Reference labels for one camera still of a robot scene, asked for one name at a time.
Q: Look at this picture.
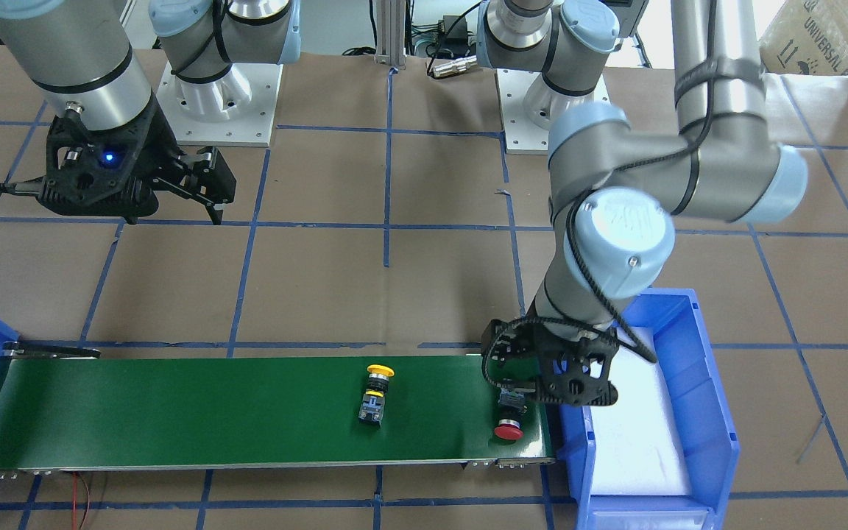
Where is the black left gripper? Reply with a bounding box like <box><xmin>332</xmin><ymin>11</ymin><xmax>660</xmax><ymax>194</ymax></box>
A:
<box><xmin>480</xmin><ymin>317</ymin><xmax>621</xmax><ymax>406</ymax></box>

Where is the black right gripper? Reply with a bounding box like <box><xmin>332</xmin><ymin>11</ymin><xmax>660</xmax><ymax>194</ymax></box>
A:
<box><xmin>38</xmin><ymin>96</ymin><xmax>236</xmax><ymax>225</ymax></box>

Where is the red push button switch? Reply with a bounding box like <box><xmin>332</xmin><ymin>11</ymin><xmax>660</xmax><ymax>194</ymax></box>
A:
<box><xmin>492</xmin><ymin>388</ymin><xmax>527</xmax><ymax>442</ymax></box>

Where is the yellow push button switch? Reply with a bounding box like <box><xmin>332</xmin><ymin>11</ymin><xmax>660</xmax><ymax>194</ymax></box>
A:
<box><xmin>357</xmin><ymin>364</ymin><xmax>396</xmax><ymax>427</ymax></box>

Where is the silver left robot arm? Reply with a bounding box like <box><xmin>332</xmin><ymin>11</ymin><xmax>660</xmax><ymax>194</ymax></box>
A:
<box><xmin>478</xmin><ymin>1</ymin><xmax>808</xmax><ymax>406</ymax></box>

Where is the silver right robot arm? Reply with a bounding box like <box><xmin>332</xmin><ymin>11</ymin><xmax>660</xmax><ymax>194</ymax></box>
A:
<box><xmin>0</xmin><ymin>1</ymin><xmax>302</xmax><ymax>225</ymax></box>

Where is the white foam pad bin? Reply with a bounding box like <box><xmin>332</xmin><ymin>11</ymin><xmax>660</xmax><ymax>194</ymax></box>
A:
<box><xmin>590</xmin><ymin>347</ymin><xmax>692</xmax><ymax>496</ymax></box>

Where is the green conveyor belt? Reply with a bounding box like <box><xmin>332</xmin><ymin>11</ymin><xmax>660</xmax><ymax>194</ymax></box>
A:
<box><xmin>0</xmin><ymin>342</ymin><xmax>555</xmax><ymax>473</ymax></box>

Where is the cardboard box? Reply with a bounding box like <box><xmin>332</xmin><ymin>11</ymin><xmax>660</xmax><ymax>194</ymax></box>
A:
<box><xmin>758</xmin><ymin>1</ymin><xmax>848</xmax><ymax>75</ymax></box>

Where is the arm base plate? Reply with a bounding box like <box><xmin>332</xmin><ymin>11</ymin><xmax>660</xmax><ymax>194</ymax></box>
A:
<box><xmin>155</xmin><ymin>63</ymin><xmax>285</xmax><ymax>148</ymax></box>
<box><xmin>496</xmin><ymin>68</ymin><xmax>610</xmax><ymax>155</ymax></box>

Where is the aluminium frame post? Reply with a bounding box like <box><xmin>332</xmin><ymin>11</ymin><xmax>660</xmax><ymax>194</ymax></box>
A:
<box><xmin>372</xmin><ymin>1</ymin><xmax>410</xmax><ymax>71</ymax></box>

